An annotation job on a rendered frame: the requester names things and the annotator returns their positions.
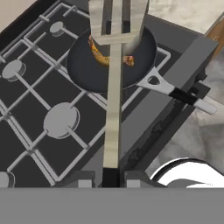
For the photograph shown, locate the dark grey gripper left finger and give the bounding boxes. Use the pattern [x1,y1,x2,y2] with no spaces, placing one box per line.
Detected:
[53,170,103,188]

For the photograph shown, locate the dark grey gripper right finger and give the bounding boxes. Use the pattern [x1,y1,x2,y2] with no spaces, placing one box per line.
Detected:
[119,171,168,188]

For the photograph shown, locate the metal slotted spatula black handle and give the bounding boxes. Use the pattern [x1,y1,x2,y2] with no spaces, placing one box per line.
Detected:
[87,0,151,188]

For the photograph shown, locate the white plate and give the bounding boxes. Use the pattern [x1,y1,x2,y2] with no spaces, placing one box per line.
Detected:
[149,157,224,188]

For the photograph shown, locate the browned chicken piece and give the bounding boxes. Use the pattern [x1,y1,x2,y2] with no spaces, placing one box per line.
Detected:
[87,34,136,67]

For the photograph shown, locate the black gas hob grey grates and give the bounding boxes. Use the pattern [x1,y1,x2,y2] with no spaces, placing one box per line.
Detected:
[0,0,220,188]

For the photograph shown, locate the wooden cupboard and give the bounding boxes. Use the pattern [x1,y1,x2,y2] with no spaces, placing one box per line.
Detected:
[205,13,224,60]

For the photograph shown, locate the black frying pan metal handle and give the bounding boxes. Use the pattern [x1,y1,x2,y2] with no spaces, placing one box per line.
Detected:
[66,22,218,116]

